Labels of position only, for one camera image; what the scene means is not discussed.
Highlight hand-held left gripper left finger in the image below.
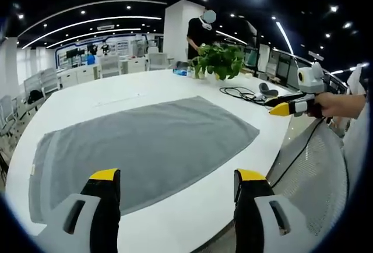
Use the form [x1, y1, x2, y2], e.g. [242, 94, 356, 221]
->
[37, 167, 121, 253]

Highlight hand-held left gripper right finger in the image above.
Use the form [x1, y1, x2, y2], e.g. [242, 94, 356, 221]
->
[233, 168, 307, 253]

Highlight person's white clothing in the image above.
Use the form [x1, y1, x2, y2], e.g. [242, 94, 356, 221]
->
[343, 62, 373, 198]

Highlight white mesh office chair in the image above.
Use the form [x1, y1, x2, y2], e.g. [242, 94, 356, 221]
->
[0, 94, 20, 138]
[22, 67, 61, 100]
[147, 52, 170, 71]
[100, 55, 122, 79]

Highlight person's right hand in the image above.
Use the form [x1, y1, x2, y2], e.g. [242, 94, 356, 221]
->
[314, 92, 341, 119]

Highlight black coiled cable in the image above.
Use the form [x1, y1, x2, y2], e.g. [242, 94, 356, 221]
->
[219, 86, 263, 101]

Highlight green potted plant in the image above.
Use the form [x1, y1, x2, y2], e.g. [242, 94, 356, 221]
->
[189, 43, 246, 81]

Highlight grey headphones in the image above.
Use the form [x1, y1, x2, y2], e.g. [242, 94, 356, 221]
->
[258, 82, 279, 97]

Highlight black backpack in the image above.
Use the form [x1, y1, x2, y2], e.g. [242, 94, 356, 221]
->
[26, 89, 45, 104]

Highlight grey towel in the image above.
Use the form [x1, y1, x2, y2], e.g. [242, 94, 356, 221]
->
[28, 95, 261, 224]

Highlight white table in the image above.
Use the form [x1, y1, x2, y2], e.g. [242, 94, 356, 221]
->
[5, 68, 295, 253]

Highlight white low cabinets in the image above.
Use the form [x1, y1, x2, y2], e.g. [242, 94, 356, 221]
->
[57, 57, 148, 88]

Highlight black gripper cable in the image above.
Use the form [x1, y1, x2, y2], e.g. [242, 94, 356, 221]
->
[266, 117, 325, 188]

